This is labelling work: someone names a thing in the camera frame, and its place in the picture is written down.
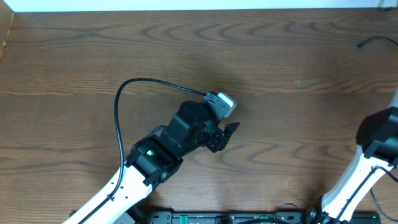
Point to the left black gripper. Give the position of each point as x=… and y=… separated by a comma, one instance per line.
x=222, y=138

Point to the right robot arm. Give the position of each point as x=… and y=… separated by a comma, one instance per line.
x=376, y=156

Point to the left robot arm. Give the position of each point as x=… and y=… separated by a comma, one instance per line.
x=155, y=159

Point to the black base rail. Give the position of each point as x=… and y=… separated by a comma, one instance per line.
x=285, y=213

